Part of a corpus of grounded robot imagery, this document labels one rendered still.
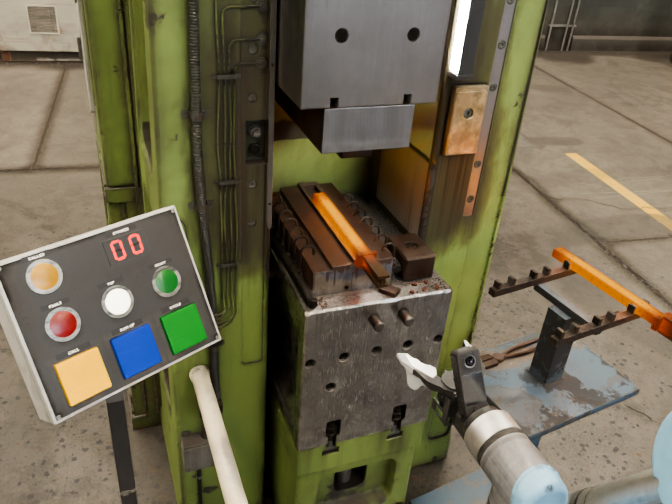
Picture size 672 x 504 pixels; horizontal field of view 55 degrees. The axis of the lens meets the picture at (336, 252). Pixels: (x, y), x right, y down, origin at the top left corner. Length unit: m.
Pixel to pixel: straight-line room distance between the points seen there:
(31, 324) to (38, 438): 1.41
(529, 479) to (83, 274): 0.79
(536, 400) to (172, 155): 1.06
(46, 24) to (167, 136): 5.30
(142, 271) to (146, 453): 1.26
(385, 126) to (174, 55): 0.44
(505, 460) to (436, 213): 0.82
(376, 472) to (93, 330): 1.11
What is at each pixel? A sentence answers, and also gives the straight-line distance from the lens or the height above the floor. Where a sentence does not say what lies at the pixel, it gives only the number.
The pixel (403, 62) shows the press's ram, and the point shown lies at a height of 1.45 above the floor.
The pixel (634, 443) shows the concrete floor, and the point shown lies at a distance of 2.76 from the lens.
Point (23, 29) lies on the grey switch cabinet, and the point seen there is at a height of 0.30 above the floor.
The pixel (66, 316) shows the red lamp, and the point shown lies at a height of 1.10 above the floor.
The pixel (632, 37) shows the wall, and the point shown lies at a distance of 9.31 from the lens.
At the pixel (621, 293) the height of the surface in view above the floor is 0.93.
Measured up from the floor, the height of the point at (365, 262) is 1.00.
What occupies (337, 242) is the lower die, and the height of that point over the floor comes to 0.99.
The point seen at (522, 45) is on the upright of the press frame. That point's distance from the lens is 1.66.
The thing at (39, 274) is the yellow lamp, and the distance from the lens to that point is 1.16.
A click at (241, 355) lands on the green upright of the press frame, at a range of 1.74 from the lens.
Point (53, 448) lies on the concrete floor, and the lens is 2.49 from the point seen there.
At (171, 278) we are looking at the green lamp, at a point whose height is 1.09.
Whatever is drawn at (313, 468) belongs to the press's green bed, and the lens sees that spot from 1.82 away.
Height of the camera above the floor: 1.78
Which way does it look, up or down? 31 degrees down
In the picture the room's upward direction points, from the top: 5 degrees clockwise
